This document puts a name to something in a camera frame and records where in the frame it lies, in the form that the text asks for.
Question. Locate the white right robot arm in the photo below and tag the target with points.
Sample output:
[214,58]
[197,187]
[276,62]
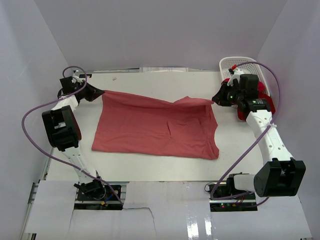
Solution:
[281,174]

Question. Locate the black table label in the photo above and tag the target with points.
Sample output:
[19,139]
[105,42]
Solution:
[82,76]

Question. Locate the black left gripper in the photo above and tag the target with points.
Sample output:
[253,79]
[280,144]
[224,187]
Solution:
[93,92]

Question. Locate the salmon pink t shirt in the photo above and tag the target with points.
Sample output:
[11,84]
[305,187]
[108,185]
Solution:
[136,124]

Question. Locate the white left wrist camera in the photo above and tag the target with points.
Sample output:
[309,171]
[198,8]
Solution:
[77,79]

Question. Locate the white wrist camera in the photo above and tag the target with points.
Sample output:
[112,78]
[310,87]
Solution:
[235,73]
[77,79]

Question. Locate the red t shirt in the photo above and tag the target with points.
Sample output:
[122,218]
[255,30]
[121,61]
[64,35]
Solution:
[263,102]

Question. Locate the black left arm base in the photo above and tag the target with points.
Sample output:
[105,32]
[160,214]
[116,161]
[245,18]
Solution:
[106,201]

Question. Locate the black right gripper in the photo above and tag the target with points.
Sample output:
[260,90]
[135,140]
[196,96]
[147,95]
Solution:
[219,98]

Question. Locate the white plastic basket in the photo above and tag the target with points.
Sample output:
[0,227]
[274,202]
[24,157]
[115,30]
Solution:
[227,62]

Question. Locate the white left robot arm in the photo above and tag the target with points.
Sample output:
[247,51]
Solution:
[64,133]

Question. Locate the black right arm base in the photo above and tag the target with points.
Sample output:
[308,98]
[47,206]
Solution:
[226,202]

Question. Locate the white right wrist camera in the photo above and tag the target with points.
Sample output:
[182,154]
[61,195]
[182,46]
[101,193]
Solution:
[235,73]

